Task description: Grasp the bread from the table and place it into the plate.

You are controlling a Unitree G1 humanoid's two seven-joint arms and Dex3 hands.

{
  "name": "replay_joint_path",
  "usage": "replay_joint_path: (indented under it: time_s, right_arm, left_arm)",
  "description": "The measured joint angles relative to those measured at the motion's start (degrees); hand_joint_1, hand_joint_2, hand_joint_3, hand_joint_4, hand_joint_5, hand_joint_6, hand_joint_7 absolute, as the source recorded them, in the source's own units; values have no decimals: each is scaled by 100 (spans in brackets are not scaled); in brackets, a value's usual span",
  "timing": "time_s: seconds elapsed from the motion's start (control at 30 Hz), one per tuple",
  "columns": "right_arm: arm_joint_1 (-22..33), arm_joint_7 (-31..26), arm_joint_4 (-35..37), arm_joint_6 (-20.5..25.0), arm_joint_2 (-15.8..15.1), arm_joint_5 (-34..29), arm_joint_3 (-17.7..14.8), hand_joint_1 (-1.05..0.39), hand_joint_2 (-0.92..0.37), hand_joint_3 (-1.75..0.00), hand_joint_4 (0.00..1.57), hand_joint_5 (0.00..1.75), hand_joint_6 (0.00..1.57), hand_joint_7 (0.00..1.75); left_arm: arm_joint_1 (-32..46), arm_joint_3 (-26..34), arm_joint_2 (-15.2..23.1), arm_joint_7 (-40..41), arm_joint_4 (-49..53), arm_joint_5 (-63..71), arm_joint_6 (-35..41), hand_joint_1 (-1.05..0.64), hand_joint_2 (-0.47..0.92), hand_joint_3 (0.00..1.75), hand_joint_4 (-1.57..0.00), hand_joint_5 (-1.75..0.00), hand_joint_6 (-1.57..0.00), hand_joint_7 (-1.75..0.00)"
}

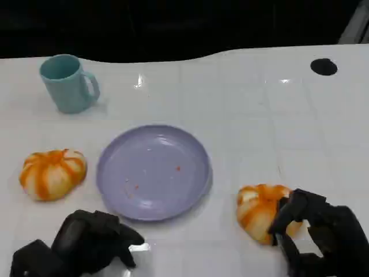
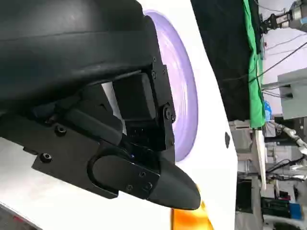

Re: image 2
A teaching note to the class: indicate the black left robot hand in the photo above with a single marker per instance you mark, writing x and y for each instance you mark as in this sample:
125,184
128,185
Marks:
72,60

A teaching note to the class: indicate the orange and white bread roll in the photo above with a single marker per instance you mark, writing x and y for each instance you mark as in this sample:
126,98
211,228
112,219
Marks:
189,220

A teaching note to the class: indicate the lilac plate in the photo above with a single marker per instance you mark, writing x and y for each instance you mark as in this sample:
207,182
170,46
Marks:
182,95

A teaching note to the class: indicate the black curtain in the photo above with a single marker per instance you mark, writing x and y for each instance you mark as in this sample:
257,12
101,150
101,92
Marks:
223,48

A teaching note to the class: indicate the green cloth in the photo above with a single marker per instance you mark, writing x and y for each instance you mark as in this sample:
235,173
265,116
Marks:
256,100

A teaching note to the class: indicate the grey cabinet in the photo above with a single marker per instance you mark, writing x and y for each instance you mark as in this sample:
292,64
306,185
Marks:
241,146

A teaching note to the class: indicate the white board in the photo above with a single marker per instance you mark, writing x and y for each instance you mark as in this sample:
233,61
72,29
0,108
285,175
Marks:
261,158

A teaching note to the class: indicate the grey machine box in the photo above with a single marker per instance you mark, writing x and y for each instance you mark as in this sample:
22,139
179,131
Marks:
293,95

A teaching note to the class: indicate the blue box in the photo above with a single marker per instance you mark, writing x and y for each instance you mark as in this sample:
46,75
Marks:
296,207

